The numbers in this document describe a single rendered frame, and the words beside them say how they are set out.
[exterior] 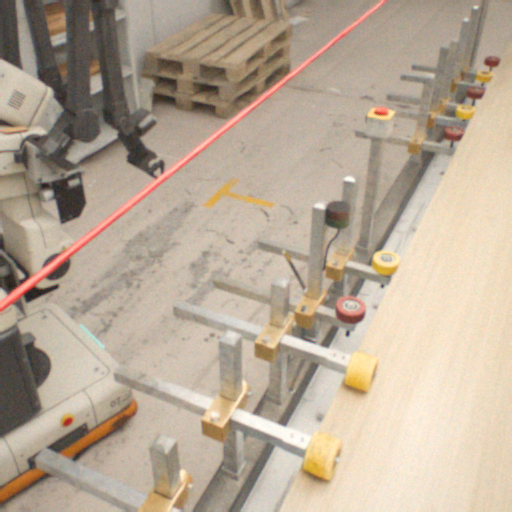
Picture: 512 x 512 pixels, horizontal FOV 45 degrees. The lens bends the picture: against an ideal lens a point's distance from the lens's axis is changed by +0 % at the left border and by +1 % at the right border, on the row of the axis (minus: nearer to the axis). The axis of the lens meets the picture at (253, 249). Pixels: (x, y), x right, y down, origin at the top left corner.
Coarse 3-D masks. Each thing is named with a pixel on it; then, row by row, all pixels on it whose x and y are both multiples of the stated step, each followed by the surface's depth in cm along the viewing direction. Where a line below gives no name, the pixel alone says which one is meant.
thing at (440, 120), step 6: (372, 108) 292; (390, 108) 290; (396, 108) 289; (396, 114) 288; (402, 114) 287; (408, 114) 286; (414, 114) 284; (414, 120) 286; (438, 120) 281; (444, 120) 280; (450, 120) 279; (456, 120) 278; (462, 120) 278; (468, 120) 278; (456, 126) 278; (462, 126) 277
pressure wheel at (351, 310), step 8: (352, 296) 168; (336, 304) 165; (344, 304) 166; (352, 304) 165; (360, 304) 165; (336, 312) 165; (344, 312) 163; (352, 312) 163; (360, 312) 163; (344, 320) 164; (352, 320) 163; (360, 320) 164
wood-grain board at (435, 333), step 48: (480, 144) 246; (480, 192) 215; (432, 240) 191; (480, 240) 191; (432, 288) 172; (480, 288) 172; (384, 336) 156; (432, 336) 156; (480, 336) 156; (384, 384) 143; (432, 384) 143; (480, 384) 143; (336, 432) 132; (384, 432) 132; (432, 432) 132; (480, 432) 132; (336, 480) 123; (384, 480) 123; (432, 480) 123; (480, 480) 123
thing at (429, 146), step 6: (360, 132) 273; (366, 138) 274; (390, 138) 269; (396, 138) 268; (402, 138) 267; (408, 138) 267; (396, 144) 269; (402, 144) 268; (408, 144) 267; (426, 144) 263; (432, 144) 263; (438, 144) 262; (432, 150) 263; (438, 150) 262; (444, 150) 261; (450, 150) 260
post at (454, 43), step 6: (450, 42) 289; (456, 42) 288; (450, 48) 290; (456, 48) 289; (450, 54) 292; (456, 54) 292; (450, 60) 293; (450, 66) 294; (450, 72) 296; (444, 78) 299; (450, 78) 297; (444, 84) 300; (450, 84) 301; (444, 90) 302; (444, 96) 303; (444, 114) 309
